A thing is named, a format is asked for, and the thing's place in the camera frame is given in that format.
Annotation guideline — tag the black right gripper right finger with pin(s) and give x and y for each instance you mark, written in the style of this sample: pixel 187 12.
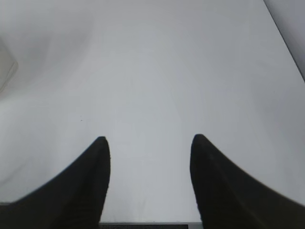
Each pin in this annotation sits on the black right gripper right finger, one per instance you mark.
pixel 229 198

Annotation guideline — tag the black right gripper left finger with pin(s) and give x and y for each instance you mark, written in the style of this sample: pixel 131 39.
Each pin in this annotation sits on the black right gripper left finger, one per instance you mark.
pixel 74 199

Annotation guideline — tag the cream canvas zipper bag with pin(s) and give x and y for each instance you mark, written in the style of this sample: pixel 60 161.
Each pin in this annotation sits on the cream canvas zipper bag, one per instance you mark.
pixel 8 65

